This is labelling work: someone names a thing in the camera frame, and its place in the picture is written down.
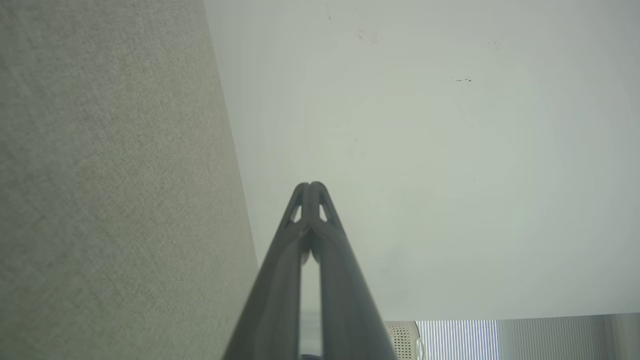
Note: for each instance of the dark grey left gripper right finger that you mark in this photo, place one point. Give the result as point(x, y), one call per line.
point(350, 305)

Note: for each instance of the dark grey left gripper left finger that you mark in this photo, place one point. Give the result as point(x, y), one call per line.
point(272, 300)

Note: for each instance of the white perforated basket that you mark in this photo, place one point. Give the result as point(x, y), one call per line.
point(404, 341)

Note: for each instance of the white vertical window blind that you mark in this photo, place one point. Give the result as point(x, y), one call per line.
point(525, 339)

